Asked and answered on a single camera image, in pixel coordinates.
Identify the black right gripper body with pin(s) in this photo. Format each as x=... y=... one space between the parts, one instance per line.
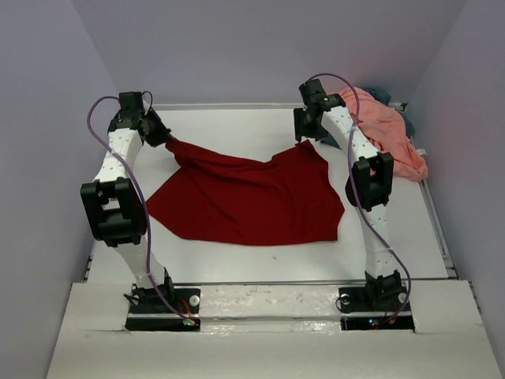
x=319 y=130

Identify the aluminium front table rail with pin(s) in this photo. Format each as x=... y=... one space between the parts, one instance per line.
x=285 y=282

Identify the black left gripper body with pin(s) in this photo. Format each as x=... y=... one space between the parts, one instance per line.
x=145 y=112

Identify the red t shirt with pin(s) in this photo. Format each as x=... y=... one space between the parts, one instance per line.
x=212 y=197

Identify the aluminium table rail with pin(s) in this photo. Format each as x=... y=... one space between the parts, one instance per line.
x=436 y=225
x=223 y=106
x=285 y=282

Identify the teal blue t shirt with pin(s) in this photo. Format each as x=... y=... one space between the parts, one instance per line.
x=381 y=95

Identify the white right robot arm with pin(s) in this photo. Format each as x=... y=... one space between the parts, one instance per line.
x=368 y=189

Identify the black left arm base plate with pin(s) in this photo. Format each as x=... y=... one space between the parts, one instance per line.
x=152 y=315

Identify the pink t shirt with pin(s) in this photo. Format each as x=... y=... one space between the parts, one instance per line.
x=385 y=128

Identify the aluminium back table rail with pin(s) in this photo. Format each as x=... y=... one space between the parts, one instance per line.
x=223 y=106

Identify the aluminium right table rail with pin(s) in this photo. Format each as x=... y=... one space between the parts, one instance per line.
x=436 y=225

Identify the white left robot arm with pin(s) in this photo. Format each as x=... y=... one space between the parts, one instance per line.
x=115 y=205

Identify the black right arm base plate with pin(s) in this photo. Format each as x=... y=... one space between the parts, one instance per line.
x=359 y=314

